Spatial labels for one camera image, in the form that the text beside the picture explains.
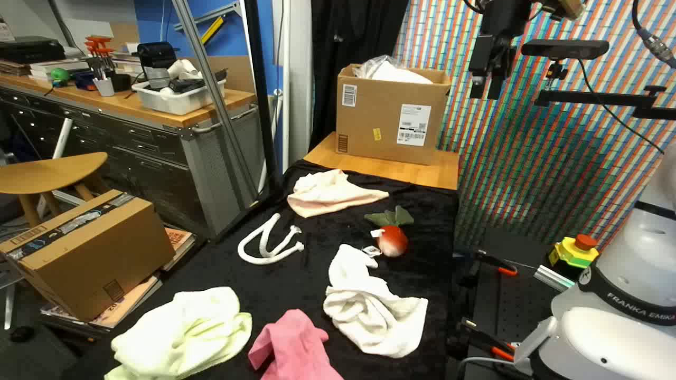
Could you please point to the multicolour patterned backdrop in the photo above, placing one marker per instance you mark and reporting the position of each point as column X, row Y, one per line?
column 550, row 169

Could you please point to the grey workbench with wooden top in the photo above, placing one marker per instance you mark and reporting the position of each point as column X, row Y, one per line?
column 141, row 149

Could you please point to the black curtain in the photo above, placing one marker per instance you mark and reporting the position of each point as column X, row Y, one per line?
column 352, row 34

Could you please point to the black case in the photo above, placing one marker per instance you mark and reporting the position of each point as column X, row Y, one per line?
column 28, row 49

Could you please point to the black pouch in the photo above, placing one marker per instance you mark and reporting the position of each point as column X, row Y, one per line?
column 158, row 55

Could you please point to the black perforated breadboard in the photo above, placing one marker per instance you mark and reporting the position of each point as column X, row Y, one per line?
column 514, row 302

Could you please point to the orange toy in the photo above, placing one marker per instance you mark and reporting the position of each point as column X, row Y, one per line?
column 99, row 46

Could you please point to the blue panel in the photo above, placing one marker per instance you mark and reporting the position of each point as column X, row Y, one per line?
column 234, row 44

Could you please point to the silver metal rod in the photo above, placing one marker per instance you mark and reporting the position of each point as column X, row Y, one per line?
column 553, row 278

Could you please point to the red plush radish toy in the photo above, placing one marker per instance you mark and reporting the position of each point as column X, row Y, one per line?
column 391, row 242

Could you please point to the black vertical pole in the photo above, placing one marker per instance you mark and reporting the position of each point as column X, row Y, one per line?
column 258, row 106

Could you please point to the green object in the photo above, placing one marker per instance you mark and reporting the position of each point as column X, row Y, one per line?
column 61, row 76

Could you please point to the pale yellow-green towel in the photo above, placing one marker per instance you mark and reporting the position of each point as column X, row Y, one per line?
column 182, row 331

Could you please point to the white terry towel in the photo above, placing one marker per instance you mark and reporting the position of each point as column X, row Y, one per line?
column 371, row 310

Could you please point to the clear plastic bag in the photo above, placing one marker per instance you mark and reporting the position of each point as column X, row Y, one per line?
column 388, row 70

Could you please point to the pink cloth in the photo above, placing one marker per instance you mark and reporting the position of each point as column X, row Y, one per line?
column 296, row 350

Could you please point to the yellow tool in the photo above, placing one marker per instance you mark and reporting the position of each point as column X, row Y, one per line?
column 212, row 30

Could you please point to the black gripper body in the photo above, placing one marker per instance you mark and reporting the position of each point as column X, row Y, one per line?
column 507, row 28

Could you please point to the long cardboard box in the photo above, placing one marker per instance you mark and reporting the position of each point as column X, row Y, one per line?
column 92, row 254

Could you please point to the wooden stool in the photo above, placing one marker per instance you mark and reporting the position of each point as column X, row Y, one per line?
column 46, row 171

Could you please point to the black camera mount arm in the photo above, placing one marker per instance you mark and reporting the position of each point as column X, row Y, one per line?
column 599, row 98

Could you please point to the cardboard box with white label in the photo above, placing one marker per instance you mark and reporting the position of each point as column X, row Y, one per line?
column 381, row 117

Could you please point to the grey metal pole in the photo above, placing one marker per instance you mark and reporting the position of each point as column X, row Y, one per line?
column 219, row 106

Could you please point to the white cup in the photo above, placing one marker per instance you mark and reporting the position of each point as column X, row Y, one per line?
column 105, row 87

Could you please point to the yellow red emergency stop button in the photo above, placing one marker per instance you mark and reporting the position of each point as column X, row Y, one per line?
column 573, row 253

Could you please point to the white plastic bin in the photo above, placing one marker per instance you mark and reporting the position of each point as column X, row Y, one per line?
column 177, row 98

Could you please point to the black velvet tablecloth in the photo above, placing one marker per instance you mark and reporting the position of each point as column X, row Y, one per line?
column 310, row 282

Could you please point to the peach cream cloth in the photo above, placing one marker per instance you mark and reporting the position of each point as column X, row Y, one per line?
column 328, row 194

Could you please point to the wooden board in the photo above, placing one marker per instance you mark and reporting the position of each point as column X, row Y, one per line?
column 394, row 169

